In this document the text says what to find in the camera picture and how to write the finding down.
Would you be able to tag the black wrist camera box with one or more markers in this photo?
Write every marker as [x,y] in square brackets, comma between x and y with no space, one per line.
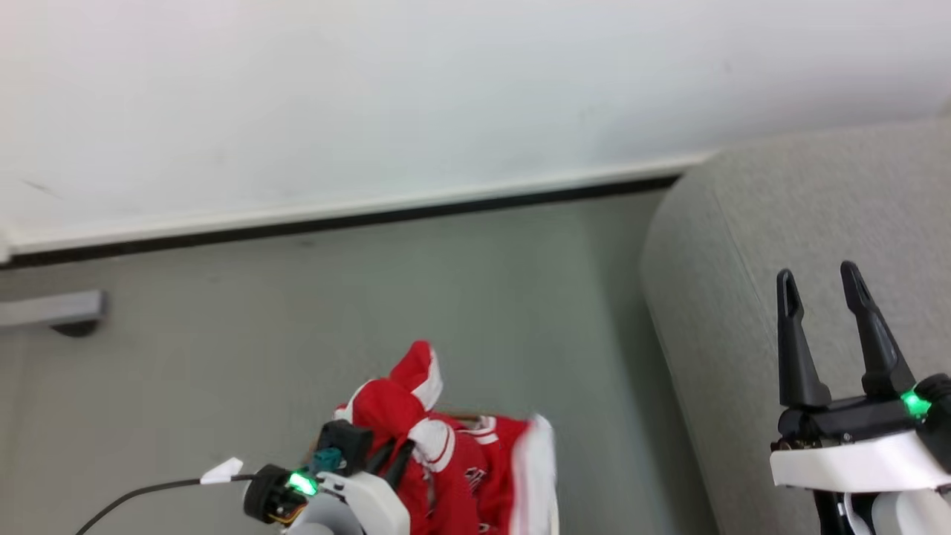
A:
[346,444]

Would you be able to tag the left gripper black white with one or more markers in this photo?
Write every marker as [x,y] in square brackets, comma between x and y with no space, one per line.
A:
[356,501]

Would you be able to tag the grey metal bar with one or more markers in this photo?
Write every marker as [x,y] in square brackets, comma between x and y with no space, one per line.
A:
[52,310]

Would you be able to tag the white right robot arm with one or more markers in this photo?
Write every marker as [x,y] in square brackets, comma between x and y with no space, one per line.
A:
[891,514]

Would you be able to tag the red and white garment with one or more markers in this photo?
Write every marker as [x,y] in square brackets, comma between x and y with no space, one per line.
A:
[461,475]

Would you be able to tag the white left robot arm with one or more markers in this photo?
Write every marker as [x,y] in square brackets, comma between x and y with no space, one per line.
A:
[323,520]

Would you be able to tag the white baseboard with black strip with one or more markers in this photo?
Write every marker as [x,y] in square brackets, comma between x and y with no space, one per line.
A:
[356,212]

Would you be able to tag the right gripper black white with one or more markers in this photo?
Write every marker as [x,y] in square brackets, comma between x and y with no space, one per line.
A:
[854,461]

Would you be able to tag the grey fabric sofa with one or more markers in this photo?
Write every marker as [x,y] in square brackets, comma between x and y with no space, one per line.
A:
[750,245]

